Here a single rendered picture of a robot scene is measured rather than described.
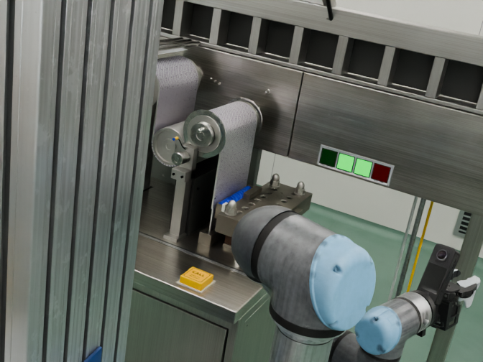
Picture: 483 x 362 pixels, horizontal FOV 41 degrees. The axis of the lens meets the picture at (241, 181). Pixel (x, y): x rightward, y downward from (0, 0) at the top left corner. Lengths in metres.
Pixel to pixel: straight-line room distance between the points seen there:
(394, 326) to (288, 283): 0.33
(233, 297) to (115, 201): 1.01
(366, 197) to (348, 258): 3.84
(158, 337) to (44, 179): 1.33
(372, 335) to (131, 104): 0.61
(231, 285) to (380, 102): 0.74
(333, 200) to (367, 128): 2.70
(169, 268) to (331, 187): 2.98
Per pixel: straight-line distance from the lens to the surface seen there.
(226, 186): 2.07
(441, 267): 1.31
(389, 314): 1.19
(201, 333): 1.88
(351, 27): 2.10
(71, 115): 0.70
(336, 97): 2.13
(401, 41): 2.06
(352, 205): 4.75
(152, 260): 1.94
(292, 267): 0.89
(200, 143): 1.96
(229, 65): 2.27
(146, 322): 1.98
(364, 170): 2.14
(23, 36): 0.64
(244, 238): 0.94
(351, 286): 0.89
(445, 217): 4.62
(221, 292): 1.83
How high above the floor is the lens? 1.83
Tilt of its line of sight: 21 degrees down
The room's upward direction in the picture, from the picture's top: 9 degrees clockwise
